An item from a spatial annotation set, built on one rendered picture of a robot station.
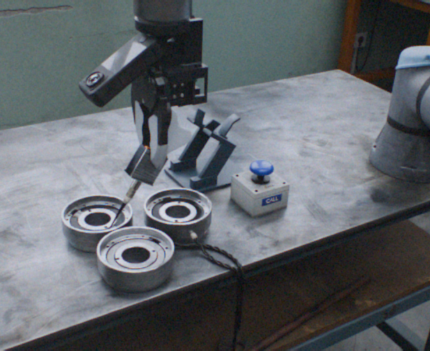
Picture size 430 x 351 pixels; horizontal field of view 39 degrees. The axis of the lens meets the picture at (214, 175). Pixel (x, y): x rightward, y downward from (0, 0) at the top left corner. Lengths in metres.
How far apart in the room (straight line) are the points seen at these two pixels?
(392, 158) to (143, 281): 0.56
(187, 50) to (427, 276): 0.78
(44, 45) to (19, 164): 1.38
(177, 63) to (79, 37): 1.74
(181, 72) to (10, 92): 1.77
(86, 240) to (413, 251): 0.80
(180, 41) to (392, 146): 0.51
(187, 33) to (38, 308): 0.40
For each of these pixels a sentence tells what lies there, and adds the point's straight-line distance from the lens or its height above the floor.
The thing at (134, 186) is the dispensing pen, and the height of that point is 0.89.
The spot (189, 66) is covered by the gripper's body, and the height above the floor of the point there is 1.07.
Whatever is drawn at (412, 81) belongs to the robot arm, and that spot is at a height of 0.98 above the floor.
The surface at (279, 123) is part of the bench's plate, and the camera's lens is 1.32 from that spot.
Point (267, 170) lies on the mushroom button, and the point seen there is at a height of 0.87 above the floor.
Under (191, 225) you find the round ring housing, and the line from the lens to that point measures 0.89.
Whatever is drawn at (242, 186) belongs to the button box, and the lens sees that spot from 0.98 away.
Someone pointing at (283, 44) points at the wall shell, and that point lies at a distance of 3.08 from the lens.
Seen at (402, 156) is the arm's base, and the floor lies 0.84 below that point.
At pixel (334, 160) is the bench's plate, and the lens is 1.19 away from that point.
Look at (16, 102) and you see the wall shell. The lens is 2.54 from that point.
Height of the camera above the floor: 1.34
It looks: 29 degrees down
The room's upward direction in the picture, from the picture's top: 3 degrees clockwise
